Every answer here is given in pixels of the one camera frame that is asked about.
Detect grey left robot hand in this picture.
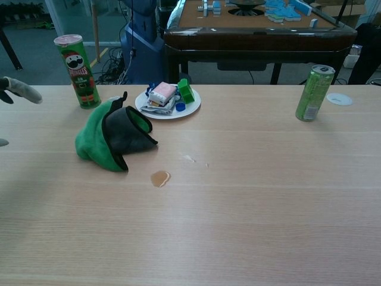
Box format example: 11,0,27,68
0,76,43,147

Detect green and grey cloth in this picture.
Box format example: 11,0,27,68
74,91,159,173

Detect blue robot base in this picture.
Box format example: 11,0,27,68
120,0,166,86

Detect brown liquid spill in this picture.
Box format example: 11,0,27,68
150,170,172,188

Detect black table leg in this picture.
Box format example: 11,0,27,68
0,28,23,72

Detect green Pringles can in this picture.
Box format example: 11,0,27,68
54,34,102,110

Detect wooden pole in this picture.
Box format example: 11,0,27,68
90,0,101,63

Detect pink tissue pack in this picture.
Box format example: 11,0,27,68
148,82,178,107

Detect silver snack wrapper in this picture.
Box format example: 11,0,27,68
139,95,178,116

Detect green toy block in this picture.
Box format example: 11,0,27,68
177,78,196,104

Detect white round plate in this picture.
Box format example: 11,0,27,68
135,85,202,120

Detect dark wooden mahjong table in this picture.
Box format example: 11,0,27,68
163,0,358,86

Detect black mahjong table dome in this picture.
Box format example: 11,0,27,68
227,0,266,15

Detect green drink can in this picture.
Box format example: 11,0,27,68
295,64,336,122

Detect white round lid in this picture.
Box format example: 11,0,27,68
326,92,353,106

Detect cardboard box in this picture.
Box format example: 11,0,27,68
315,0,367,17

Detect black trouser leg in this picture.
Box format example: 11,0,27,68
348,23,381,86

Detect tangled floor cables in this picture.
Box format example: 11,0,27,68
98,47,129,86

